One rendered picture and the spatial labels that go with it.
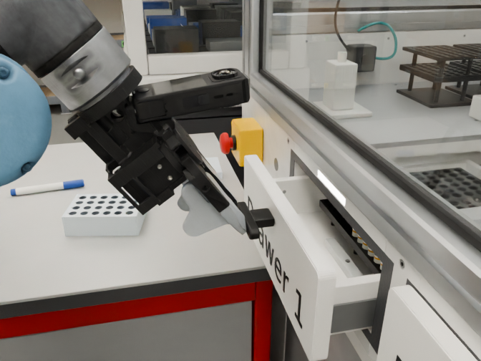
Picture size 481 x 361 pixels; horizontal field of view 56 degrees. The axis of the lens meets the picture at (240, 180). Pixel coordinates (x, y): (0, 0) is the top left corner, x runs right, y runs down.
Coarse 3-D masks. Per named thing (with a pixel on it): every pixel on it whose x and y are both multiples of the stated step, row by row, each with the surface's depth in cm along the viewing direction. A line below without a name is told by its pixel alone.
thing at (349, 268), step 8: (328, 240) 60; (336, 240) 60; (328, 248) 59; (336, 248) 58; (336, 256) 57; (344, 256) 56; (344, 264) 55; (352, 264) 55; (344, 272) 55; (352, 272) 53; (360, 272) 53
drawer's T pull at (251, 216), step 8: (240, 208) 54; (248, 208) 54; (264, 208) 54; (248, 216) 52; (256, 216) 53; (264, 216) 53; (272, 216) 53; (248, 224) 51; (256, 224) 51; (264, 224) 52; (272, 224) 53; (248, 232) 50; (256, 232) 50
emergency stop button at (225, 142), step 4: (220, 136) 83; (224, 136) 83; (220, 140) 83; (224, 140) 82; (228, 140) 82; (232, 140) 84; (220, 144) 84; (224, 144) 82; (228, 144) 82; (232, 144) 84; (220, 148) 84; (224, 148) 83; (228, 148) 83; (224, 152) 83; (228, 152) 83
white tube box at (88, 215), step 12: (72, 204) 79; (84, 204) 79; (96, 204) 79; (108, 204) 79; (120, 204) 79; (72, 216) 75; (84, 216) 75; (96, 216) 75; (108, 216) 75; (120, 216) 75; (132, 216) 75; (144, 216) 82; (72, 228) 76; (84, 228) 76; (96, 228) 76; (108, 228) 76; (120, 228) 76; (132, 228) 76
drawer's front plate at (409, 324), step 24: (408, 288) 38; (408, 312) 36; (432, 312) 36; (384, 336) 41; (408, 336) 37; (432, 336) 34; (384, 360) 41; (408, 360) 37; (432, 360) 34; (456, 360) 31
